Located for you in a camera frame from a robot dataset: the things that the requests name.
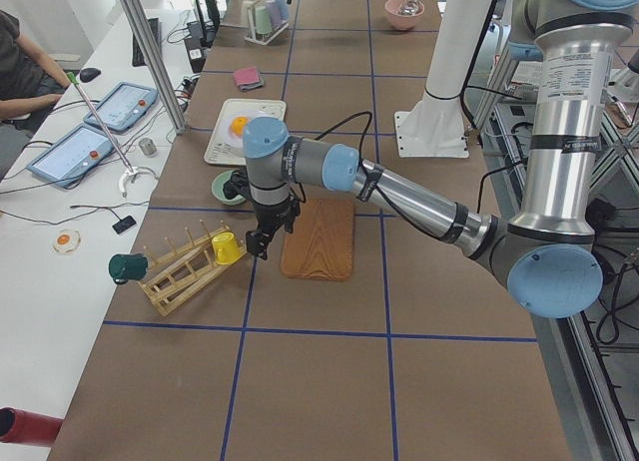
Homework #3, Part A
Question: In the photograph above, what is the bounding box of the lower teach pendant tablet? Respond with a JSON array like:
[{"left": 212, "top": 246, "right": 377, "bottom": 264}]
[{"left": 27, "top": 125, "right": 113, "bottom": 188}]

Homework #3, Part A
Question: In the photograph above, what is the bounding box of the cream bear tray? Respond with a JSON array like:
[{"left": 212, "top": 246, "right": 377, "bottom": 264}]
[{"left": 204, "top": 98, "right": 287, "bottom": 166}]

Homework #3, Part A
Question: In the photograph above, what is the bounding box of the teach pendant tablet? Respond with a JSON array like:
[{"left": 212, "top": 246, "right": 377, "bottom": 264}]
[
  {"left": 27, "top": 125, "right": 113, "bottom": 188},
  {"left": 94, "top": 82, "right": 158, "bottom": 134}
]

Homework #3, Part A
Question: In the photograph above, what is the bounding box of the metal scoop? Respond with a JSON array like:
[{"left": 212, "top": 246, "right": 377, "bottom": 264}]
[{"left": 397, "top": 0, "right": 419, "bottom": 17}]

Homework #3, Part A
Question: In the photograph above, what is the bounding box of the black computer mouse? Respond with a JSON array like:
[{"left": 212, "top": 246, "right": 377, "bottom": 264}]
[{"left": 79, "top": 67, "right": 101, "bottom": 83}]

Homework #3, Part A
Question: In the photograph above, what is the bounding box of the pink bowl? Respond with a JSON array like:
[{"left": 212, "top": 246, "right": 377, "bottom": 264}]
[{"left": 383, "top": 0, "right": 425, "bottom": 31}]

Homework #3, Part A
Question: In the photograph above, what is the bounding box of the yellow mug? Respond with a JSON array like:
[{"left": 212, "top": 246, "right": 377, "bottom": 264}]
[{"left": 212, "top": 231, "right": 246, "bottom": 265}]

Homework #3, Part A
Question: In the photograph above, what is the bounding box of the wooden dish rack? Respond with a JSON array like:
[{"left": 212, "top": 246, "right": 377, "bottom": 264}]
[{"left": 138, "top": 220, "right": 247, "bottom": 316}]

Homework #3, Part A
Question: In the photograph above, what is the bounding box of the white round plate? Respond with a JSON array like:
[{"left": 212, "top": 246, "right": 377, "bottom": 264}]
[{"left": 220, "top": 112, "right": 258, "bottom": 148}]

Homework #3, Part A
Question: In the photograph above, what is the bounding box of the green ceramic bowl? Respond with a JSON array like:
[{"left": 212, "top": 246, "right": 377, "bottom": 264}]
[{"left": 211, "top": 171, "right": 246, "bottom": 206}]

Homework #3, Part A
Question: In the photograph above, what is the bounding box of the upper teach pendant tablet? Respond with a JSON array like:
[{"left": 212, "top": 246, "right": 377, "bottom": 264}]
[{"left": 94, "top": 82, "right": 158, "bottom": 134}]

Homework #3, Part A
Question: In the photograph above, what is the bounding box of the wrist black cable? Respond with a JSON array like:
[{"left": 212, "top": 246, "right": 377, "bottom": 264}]
[{"left": 309, "top": 111, "right": 430, "bottom": 232}]

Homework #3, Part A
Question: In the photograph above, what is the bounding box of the small metal cylinder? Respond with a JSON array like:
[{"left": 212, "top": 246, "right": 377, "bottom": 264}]
[{"left": 138, "top": 138, "right": 157, "bottom": 157}]

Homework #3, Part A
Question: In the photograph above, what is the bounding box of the wooden cutting board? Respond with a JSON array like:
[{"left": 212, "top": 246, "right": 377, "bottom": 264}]
[{"left": 280, "top": 199, "right": 354, "bottom": 281}]

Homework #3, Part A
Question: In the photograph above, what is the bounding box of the beige pastel cup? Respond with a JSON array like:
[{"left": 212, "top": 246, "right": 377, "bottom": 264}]
[{"left": 241, "top": 0, "right": 255, "bottom": 28}]

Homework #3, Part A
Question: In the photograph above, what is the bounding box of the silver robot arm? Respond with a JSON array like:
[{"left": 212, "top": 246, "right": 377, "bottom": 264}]
[{"left": 243, "top": 0, "right": 638, "bottom": 318}]

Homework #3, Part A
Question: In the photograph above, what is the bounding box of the white wire cup rack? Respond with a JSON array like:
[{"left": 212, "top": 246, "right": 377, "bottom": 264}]
[{"left": 241, "top": 0, "right": 290, "bottom": 46}]

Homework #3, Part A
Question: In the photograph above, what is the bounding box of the metal rod with claw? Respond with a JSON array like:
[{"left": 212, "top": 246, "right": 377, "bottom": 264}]
[{"left": 67, "top": 72, "right": 159, "bottom": 198}]

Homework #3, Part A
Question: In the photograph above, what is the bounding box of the green pastel cup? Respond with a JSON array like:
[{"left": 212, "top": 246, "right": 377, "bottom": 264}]
[{"left": 255, "top": 5, "right": 273, "bottom": 37}]

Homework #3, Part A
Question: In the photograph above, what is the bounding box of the pink cloth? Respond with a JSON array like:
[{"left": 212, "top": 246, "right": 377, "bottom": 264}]
[{"left": 233, "top": 67, "right": 263, "bottom": 86}]

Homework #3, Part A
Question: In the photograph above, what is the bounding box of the small black device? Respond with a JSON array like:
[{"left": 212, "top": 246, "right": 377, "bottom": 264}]
[{"left": 112, "top": 216, "right": 137, "bottom": 234}]

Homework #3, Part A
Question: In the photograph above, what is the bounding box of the purple pastel cup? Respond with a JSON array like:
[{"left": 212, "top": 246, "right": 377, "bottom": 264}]
[{"left": 265, "top": 0, "right": 282, "bottom": 28}]

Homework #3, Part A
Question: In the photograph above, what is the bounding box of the red cylinder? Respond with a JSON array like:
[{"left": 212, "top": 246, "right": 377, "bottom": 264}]
[{"left": 1, "top": 407, "right": 63, "bottom": 447}]

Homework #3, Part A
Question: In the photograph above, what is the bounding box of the blue pastel cup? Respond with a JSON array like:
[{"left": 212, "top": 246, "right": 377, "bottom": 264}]
[{"left": 275, "top": 0, "right": 290, "bottom": 21}]

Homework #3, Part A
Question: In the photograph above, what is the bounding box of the aluminium frame post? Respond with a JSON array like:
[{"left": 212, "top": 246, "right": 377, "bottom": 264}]
[{"left": 119, "top": 0, "right": 187, "bottom": 135}]

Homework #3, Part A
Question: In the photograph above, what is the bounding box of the fried egg toy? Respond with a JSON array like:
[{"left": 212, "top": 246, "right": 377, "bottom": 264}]
[{"left": 53, "top": 230, "right": 81, "bottom": 254}]

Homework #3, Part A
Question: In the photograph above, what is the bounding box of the black keyboard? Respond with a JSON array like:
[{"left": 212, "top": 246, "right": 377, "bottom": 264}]
[{"left": 131, "top": 16, "right": 162, "bottom": 67}]

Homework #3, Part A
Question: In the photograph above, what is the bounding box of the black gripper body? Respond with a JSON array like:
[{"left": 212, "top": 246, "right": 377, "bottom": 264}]
[{"left": 254, "top": 199, "right": 301, "bottom": 238}]

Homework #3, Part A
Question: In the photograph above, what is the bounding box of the dark green mug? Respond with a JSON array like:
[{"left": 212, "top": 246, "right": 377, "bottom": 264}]
[{"left": 108, "top": 253, "right": 149, "bottom": 284}]

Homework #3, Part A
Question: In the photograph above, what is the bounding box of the orange fruit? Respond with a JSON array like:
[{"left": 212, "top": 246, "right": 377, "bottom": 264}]
[{"left": 229, "top": 116, "right": 251, "bottom": 137}]

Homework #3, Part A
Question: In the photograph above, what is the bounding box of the seated person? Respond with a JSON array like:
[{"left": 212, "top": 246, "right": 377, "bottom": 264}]
[{"left": 1, "top": 11, "right": 70, "bottom": 175}]

